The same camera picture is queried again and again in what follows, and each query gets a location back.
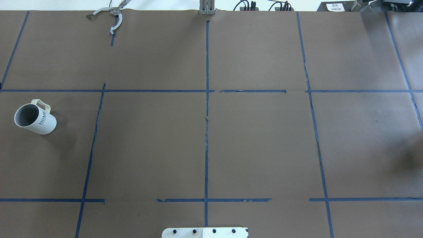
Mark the white ribbed mug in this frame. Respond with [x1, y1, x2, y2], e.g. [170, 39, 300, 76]
[14, 99, 57, 135]

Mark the silver reacher grabber tool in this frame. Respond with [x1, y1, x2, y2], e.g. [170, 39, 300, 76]
[86, 0, 129, 35]

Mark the aluminium frame post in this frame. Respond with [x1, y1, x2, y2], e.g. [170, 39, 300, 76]
[199, 0, 216, 16]

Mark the white camera stand column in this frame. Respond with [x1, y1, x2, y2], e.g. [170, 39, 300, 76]
[161, 227, 249, 238]

